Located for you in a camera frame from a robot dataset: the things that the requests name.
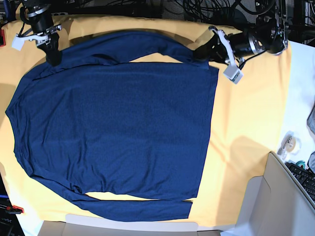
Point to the red clamp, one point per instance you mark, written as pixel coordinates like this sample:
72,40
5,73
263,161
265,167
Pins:
13,210
2,38

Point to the white cardboard box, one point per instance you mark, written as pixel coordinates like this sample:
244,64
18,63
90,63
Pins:
274,204

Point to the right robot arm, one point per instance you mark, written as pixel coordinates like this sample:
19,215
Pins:
37,14

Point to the dark blue long-sleeve shirt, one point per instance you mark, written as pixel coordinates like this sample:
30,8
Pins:
120,127

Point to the black keyboard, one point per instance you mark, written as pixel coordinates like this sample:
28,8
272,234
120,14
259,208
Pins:
305,178

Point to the red clamp left bottom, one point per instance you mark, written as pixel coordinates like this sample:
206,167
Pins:
13,210

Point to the clear tape dispenser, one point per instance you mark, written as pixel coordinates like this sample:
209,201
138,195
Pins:
291,144

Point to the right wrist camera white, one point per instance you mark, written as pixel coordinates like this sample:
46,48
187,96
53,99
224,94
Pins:
17,43

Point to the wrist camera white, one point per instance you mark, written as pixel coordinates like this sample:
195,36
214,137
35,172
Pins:
17,43
233,73

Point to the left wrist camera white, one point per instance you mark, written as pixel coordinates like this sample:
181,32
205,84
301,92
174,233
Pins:
233,73

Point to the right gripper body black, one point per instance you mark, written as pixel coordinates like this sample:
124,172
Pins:
49,38

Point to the red clamp left top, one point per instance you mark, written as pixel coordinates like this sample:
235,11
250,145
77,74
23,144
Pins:
2,38

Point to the yellow table cloth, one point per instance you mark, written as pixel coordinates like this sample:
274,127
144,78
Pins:
246,121

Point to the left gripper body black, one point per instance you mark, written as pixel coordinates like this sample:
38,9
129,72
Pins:
222,52

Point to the black power strip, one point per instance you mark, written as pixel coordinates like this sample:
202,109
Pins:
59,14

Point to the green tape roll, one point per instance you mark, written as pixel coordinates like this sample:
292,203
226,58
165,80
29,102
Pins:
301,164

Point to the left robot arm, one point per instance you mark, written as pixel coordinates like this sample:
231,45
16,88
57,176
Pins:
267,35

